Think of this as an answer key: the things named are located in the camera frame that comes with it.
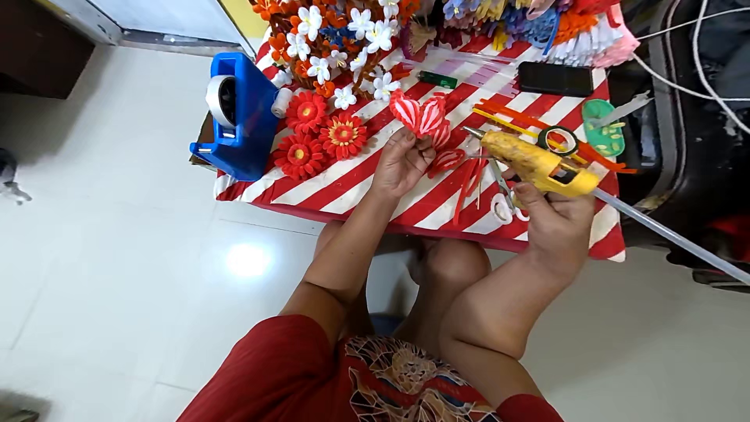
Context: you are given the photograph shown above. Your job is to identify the long translucent glue stick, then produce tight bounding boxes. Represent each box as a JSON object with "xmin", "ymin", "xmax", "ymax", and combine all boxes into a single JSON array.
[{"xmin": 592, "ymin": 188, "xmax": 750, "ymax": 287}]

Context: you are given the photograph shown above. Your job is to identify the person's body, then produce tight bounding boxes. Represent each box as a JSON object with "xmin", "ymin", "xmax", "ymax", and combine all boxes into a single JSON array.
[{"xmin": 176, "ymin": 315, "xmax": 566, "ymax": 422}]

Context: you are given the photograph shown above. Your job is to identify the yellow hot glue gun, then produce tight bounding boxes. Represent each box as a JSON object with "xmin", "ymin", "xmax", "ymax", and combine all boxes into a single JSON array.
[{"xmin": 462, "ymin": 126, "xmax": 601, "ymax": 198}]

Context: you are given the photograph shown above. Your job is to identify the plain red fuzzy flower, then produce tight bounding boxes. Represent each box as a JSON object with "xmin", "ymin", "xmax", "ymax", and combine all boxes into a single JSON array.
[
  {"xmin": 285, "ymin": 90, "xmax": 328, "ymax": 135},
  {"xmin": 273, "ymin": 134, "xmax": 328, "ymax": 181}
]

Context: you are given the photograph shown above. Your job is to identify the clear tape roll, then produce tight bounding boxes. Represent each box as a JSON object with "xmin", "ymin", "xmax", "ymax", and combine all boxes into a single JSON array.
[{"xmin": 206, "ymin": 75, "xmax": 237, "ymax": 130}]

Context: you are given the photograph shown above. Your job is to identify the red white striped petal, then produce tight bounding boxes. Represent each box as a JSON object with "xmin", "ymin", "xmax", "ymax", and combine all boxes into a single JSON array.
[{"xmin": 427, "ymin": 148, "xmax": 466, "ymax": 179}]

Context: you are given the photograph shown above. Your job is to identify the red pipe cleaners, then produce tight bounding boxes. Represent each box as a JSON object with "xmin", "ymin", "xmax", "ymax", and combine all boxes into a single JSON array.
[{"xmin": 453, "ymin": 149, "xmax": 488, "ymax": 227}]

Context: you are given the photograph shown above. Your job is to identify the person's right forearm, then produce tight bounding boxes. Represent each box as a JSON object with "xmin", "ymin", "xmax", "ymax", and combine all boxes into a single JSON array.
[{"xmin": 441, "ymin": 251, "xmax": 575, "ymax": 361}]

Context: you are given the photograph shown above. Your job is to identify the green plastic dish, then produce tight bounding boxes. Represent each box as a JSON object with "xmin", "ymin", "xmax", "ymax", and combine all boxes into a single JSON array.
[{"xmin": 582, "ymin": 92, "xmax": 654, "ymax": 158}]

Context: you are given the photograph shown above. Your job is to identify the red flower with yellow petals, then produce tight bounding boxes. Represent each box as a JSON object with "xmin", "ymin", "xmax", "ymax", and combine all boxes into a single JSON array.
[{"xmin": 318, "ymin": 112, "xmax": 368, "ymax": 161}]

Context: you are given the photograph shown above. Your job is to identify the pile of clear plastic sticks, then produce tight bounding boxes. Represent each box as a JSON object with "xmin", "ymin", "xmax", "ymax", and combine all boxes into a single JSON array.
[{"xmin": 402, "ymin": 46, "xmax": 528, "ymax": 98}]

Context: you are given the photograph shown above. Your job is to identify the orange pipe cleaners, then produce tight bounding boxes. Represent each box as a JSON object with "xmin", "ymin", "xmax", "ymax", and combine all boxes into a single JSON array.
[{"xmin": 473, "ymin": 98, "xmax": 638, "ymax": 175}]

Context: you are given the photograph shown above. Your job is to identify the person's left forearm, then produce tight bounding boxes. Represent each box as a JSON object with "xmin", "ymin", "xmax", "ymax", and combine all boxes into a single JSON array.
[{"xmin": 302, "ymin": 186, "xmax": 400, "ymax": 306}]

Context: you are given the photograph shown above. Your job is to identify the black smartphone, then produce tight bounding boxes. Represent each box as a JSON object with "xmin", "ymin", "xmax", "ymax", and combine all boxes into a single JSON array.
[{"xmin": 517, "ymin": 61, "xmax": 594, "ymax": 98}]

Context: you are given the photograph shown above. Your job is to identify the bunch of white orange flowers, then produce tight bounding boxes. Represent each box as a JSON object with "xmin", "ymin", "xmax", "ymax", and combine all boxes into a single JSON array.
[{"xmin": 251, "ymin": 0, "xmax": 421, "ymax": 111}]

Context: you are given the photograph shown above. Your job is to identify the person's right hand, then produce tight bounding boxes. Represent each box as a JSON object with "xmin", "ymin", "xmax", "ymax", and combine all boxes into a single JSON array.
[{"xmin": 503, "ymin": 167, "xmax": 596, "ymax": 283}]

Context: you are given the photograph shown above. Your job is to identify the person's legs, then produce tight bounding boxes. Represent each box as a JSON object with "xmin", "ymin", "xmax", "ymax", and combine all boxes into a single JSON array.
[{"xmin": 313, "ymin": 220, "xmax": 492, "ymax": 359}]

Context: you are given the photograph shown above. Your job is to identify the white thread spool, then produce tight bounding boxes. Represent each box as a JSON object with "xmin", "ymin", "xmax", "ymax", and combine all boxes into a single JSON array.
[{"xmin": 271, "ymin": 88, "xmax": 294, "ymax": 119}]

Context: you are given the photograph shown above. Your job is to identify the scissors with white handles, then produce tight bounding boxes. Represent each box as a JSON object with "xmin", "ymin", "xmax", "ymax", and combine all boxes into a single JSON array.
[{"xmin": 486, "ymin": 155, "xmax": 531, "ymax": 226}]

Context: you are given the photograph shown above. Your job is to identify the white cable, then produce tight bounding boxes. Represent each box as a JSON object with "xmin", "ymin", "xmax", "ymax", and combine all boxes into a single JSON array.
[{"xmin": 633, "ymin": 0, "xmax": 750, "ymax": 137}]

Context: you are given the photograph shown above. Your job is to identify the red white striped flower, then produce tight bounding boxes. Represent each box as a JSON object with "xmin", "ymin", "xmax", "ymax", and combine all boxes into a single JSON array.
[{"xmin": 389, "ymin": 89, "xmax": 452, "ymax": 150}]

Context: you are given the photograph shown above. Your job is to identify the red white striped tablecloth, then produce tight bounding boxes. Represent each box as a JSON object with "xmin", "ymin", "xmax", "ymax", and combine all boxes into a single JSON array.
[{"xmin": 214, "ymin": 18, "xmax": 628, "ymax": 263}]

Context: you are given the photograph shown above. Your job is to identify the yellow pipe cleaner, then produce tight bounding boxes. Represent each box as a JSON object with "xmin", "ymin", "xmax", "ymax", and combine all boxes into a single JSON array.
[{"xmin": 473, "ymin": 107, "xmax": 589, "ymax": 166}]

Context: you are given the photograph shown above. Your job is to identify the black bag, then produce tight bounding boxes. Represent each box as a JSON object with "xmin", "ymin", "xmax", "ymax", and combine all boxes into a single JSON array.
[{"xmin": 598, "ymin": 0, "xmax": 750, "ymax": 293}]

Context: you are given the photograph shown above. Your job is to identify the white door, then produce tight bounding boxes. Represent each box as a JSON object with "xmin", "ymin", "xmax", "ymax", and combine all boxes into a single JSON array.
[{"xmin": 100, "ymin": 0, "xmax": 256, "ymax": 59}]

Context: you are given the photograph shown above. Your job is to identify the pile of multicoloured pipe cleaners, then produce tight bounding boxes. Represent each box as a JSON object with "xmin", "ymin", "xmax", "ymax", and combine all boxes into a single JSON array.
[{"xmin": 404, "ymin": 0, "xmax": 641, "ymax": 69}]

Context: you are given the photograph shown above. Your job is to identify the dark green tape roll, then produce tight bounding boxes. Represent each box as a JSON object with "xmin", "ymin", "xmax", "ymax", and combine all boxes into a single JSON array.
[{"xmin": 537, "ymin": 125, "xmax": 580, "ymax": 157}]

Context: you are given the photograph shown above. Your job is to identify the green lighter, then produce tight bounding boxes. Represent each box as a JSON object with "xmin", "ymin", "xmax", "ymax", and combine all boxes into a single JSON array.
[{"xmin": 418, "ymin": 70, "xmax": 458, "ymax": 90}]

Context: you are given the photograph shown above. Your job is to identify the blue tape dispenser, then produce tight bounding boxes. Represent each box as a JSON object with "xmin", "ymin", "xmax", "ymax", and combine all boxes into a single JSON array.
[{"xmin": 190, "ymin": 52, "xmax": 280, "ymax": 182}]

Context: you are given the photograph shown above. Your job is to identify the person's left hand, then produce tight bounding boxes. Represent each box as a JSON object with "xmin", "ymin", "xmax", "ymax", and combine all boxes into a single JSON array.
[{"xmin": 371, "ymin": 128, "xmax": 437, "ymax": 201}]

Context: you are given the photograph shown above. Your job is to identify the dark brown cabinet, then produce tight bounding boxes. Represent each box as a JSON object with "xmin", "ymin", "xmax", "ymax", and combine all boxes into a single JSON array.
[{"xmin": 0, "ymin": 0, "xmax": 96, "ymax": 100}]

